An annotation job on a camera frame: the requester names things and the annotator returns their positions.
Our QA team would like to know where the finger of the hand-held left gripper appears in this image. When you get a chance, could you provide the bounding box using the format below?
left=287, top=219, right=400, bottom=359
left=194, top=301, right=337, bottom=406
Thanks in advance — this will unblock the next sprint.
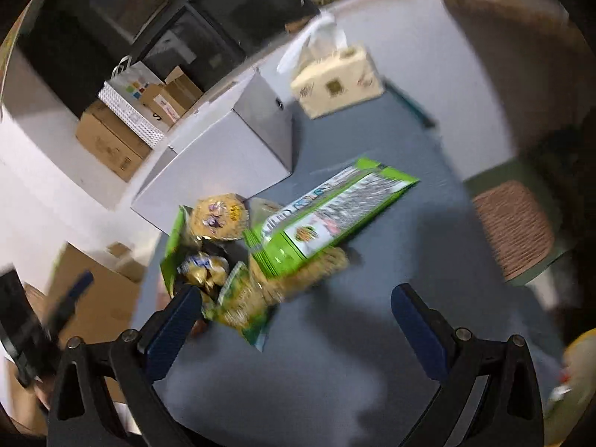
left=44, top=270, right=96, bottom=336

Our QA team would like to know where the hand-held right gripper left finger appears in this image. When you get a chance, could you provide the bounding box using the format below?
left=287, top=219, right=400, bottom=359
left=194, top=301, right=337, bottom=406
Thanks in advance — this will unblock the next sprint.
left=47, top=284, right=203, bottom=447

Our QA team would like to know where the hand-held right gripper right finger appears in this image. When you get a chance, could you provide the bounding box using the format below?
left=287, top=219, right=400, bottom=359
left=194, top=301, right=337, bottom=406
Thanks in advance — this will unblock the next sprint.
left=390, top=283, right=545, bottom=447

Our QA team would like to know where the gold white snack packet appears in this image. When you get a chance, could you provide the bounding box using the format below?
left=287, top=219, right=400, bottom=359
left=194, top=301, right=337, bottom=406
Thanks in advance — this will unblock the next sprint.
left=177, top=251, right=231, bottom=289

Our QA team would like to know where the green yellow snack packet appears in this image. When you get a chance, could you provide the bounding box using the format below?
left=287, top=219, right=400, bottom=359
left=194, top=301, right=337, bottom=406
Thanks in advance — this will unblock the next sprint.
left=205, top=261, right=281, bottom=352

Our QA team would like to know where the small green snack packet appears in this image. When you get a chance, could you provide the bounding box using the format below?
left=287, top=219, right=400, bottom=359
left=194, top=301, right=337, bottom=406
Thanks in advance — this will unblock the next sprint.
left=159, top=205, right=196, bottom=298

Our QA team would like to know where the tan snack packet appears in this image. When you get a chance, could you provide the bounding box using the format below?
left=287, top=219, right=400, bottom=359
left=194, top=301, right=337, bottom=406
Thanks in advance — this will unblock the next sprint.
left=249, top=246, right=350, bottom=304

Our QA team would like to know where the round yellow purple-print snack packet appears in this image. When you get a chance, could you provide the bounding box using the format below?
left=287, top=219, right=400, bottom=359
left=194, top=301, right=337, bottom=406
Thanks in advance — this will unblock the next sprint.
left=188, top=196, right=251, bottom=243

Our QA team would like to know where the large green snack bag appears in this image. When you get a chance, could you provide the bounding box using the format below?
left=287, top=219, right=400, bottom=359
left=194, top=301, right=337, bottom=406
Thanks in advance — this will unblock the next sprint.
left=244, top=157, right=420, bottom=276

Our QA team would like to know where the white cardboard box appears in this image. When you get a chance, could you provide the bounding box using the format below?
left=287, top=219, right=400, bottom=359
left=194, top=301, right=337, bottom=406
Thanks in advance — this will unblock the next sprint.
left=130, top=67, right=295, bottom=238

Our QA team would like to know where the blue grey tablecloth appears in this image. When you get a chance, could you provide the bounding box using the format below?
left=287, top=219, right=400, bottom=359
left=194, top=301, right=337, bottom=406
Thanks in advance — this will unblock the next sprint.
left=130, top=79, right=565, bottom=447

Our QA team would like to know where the green stool with woven cushion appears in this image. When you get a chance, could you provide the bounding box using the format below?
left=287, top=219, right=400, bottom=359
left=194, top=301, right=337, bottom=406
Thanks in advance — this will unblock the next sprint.
left=463, top=158, right=582, bottom=288

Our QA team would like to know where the large brown cardboard box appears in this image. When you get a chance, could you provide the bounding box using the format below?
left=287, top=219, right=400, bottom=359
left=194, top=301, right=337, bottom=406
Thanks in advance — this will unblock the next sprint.
left=75, top=100, right=152, bottom=182

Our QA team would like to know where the yellow green blurred object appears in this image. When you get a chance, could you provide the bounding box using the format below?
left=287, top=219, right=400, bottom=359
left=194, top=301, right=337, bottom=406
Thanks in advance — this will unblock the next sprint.
left=545, top=330, right=596, bottom=447

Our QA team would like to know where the white dotted shopping bag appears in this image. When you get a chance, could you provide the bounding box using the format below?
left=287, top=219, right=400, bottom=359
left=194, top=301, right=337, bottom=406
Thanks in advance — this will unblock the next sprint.
left=98, top=56, right=171, bottom=147

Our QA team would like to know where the small brown cardboard box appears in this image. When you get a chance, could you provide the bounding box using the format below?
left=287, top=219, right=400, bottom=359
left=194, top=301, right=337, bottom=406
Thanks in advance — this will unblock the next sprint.
left=140, top=66, right=204, bottom=126

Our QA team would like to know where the cream tissue pack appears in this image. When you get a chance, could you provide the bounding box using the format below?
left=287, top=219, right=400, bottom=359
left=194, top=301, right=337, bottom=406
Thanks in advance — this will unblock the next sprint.
left=277, top=12, right=386, bottom=119

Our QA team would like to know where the brown stone counter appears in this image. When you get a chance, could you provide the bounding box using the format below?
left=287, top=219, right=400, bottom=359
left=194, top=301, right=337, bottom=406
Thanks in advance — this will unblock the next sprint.
left=441, top=0, right=592, bottom=103

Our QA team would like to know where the black window frame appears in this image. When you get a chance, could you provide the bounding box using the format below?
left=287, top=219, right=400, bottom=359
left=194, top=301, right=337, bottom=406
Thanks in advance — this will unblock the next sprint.
left=19, top=0, right=322, bottom=117

